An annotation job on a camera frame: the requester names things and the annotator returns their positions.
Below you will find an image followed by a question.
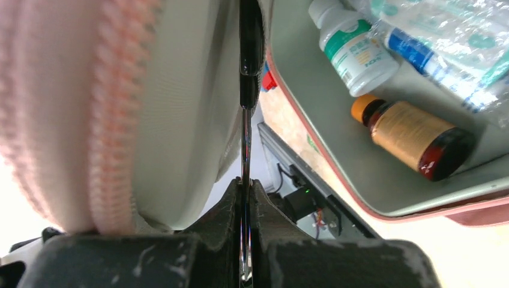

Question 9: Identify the brown bottle orange cap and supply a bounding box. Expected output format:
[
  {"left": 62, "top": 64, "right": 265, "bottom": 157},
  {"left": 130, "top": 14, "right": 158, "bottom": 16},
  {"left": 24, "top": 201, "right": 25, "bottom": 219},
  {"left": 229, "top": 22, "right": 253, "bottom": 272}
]
[{"left": 351, "top": 95, "right": 476, "bottom": 182}]

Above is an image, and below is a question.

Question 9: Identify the pink medicine case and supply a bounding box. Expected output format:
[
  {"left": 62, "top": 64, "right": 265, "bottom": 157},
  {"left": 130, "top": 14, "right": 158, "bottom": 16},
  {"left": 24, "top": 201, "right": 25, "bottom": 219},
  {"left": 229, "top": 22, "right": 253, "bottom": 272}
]
[{"left": 1, "top": 1, "right": 508, "bottom": 235}]

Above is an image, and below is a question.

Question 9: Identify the colourful toy block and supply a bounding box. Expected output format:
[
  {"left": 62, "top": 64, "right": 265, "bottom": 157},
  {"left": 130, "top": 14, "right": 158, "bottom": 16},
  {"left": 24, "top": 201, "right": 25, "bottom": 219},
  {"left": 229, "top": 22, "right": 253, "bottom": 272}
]
[{"left": 261, "top": 62, "right": 278, "bottom": 92}]

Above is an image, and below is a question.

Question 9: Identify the white sachet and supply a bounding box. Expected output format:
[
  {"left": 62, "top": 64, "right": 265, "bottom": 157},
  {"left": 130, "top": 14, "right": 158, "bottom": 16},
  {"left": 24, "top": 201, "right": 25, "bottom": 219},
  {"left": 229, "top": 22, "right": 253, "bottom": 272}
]
[{"left": 351, "top": 1, "right": 508, "bottom": 127}]

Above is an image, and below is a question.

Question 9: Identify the white blue dropper bottle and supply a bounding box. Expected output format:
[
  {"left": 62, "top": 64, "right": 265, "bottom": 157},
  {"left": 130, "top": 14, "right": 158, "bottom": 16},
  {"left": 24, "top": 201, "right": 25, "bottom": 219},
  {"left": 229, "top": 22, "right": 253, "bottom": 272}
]
[{"left": 383, "top": 28, "right": 486, "bottom": 113}]

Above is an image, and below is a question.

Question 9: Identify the small white capped vial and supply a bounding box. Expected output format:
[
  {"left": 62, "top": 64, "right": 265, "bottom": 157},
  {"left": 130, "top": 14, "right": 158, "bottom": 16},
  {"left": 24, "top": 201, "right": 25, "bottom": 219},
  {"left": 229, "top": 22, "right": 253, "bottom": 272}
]
[{"left": 308, "top": 0, "right": 400, "bottom": 97}]

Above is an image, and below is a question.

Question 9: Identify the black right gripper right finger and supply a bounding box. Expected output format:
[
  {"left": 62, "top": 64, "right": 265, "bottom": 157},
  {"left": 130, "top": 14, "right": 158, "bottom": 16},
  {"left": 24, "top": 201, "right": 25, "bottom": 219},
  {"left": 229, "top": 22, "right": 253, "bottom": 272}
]
[{"left": 250, "top": 180, "right": 441, "bottom": 287}]

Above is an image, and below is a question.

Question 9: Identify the green small packet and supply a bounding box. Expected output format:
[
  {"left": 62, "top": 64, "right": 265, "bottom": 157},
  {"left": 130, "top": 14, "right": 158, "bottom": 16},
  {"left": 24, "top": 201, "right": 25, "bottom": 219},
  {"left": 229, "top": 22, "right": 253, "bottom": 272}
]
[{"left": 306, "top": 134, "right": 321, "bottom": 154}]

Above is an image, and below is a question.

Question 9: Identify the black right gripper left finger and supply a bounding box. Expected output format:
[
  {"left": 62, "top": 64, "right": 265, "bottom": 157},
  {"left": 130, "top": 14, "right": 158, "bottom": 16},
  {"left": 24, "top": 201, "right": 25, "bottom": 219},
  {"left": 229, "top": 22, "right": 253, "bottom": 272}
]
[{"left": 19, "top": 179, "right": 239, "bottom": 287}]

